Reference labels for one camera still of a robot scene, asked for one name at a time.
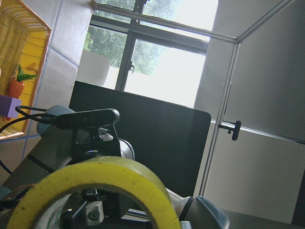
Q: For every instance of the purple foam cube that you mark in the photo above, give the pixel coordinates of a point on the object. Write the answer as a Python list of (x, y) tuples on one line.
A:
[(8, 105)]

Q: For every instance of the black frame clamp handle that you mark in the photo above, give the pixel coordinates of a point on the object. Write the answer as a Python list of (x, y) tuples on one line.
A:
[(235, 130)]

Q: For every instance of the toy orange carrot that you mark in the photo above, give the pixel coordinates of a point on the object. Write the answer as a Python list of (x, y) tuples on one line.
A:
[(17, 85)]

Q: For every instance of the window frame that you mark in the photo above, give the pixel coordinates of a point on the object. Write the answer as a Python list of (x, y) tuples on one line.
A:
[(150, 54)]

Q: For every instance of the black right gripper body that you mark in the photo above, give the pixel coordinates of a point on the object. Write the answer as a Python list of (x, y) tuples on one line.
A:
[(88, 144)]

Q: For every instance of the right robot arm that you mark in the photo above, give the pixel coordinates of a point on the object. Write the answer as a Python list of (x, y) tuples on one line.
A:
[(53, 152)]

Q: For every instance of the black monitor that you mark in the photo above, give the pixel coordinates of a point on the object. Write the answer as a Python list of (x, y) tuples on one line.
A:
[(167, 138)]

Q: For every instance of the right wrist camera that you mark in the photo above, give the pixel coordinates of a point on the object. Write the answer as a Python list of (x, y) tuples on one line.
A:
[(87, 119)]

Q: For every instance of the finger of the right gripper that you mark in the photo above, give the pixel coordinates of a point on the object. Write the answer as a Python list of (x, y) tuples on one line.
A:
[(94, 213)]

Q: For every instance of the yellow tape roll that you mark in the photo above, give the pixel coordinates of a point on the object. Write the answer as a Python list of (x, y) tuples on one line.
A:
[(111, 173)]

